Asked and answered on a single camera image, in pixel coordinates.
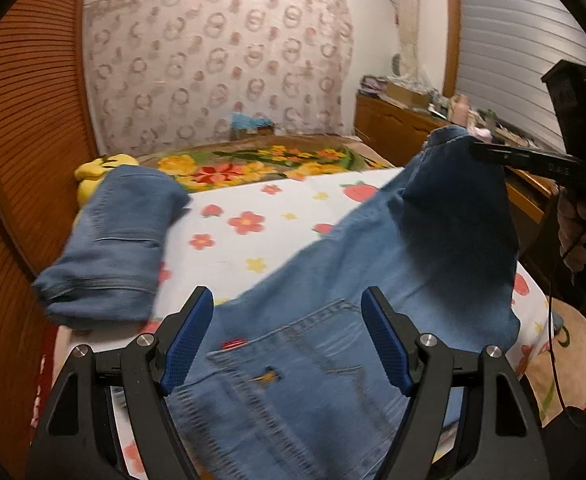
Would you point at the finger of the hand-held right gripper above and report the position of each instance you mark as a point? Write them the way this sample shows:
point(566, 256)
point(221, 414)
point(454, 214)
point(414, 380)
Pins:
point(523, 157)

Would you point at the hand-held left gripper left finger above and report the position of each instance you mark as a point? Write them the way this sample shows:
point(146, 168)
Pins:
point(188, 345)

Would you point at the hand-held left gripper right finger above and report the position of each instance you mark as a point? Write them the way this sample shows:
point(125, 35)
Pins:
point(388, 345)

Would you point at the blue denim pants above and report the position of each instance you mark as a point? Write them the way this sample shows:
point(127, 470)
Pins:
point(298, 385)

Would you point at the person's right hand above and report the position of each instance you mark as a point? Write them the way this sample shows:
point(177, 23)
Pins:
point(570, 230)

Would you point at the pink tissue box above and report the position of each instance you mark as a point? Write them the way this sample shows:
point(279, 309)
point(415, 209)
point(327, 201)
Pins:
point(482, 133)

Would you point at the pink kettle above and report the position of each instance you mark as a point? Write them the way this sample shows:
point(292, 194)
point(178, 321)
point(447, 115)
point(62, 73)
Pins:
point(460, 107)

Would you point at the grey window blind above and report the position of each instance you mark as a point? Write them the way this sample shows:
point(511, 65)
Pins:
point(503, 50)

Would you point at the folded blue jeans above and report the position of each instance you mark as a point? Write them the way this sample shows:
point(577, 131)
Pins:
point(113, 240)

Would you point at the cardboard box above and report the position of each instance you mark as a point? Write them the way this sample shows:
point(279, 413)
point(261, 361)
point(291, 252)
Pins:
point(407, 94)

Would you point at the wooden cabinet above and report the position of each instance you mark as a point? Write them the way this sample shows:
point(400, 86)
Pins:
point(393, 125)

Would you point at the white flower-print bed sheet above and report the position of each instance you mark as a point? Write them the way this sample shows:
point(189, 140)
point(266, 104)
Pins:
point(273, 230)

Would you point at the round grey fan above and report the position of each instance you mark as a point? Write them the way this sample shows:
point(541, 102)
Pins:
point(397, 65)

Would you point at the pile of colourful packets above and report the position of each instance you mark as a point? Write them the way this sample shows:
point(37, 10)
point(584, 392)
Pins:
point(373, 85)

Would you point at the white lace curtain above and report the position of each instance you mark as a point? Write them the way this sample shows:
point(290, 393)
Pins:
point(408, 20)

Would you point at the green floral blanket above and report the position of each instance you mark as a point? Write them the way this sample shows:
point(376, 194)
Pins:
point(233, 170)

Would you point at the peach floral blanket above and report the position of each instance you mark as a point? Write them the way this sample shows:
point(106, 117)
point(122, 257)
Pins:
point(573, 360)

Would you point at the yellow plush toy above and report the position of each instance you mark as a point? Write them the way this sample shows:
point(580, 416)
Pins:
point(90, 172)

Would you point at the blue plastic bag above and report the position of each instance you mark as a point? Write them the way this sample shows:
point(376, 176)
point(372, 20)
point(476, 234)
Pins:
point(248, 120)

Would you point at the wooden louvered wardrobe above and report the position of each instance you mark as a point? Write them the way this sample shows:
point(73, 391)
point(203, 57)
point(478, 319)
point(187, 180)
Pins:
point(13, 160)

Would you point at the circle-patterned curtain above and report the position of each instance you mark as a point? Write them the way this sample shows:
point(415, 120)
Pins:
point(198, 60)

